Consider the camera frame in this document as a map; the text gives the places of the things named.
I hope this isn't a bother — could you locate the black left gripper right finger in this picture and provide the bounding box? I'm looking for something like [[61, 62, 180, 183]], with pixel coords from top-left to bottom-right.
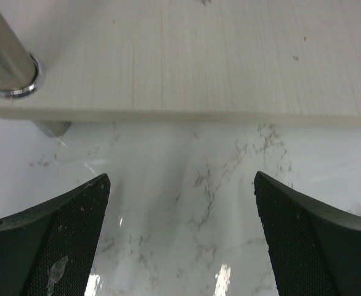
[[254, 171, 361, 295]]

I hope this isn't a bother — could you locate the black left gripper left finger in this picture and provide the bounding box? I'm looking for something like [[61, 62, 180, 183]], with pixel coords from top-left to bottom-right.
[[0, 174, 110, 295]]

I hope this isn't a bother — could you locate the white two-tier shelf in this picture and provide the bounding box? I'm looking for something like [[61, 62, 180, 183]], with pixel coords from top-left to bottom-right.
[[0, 1, 361, 127]]

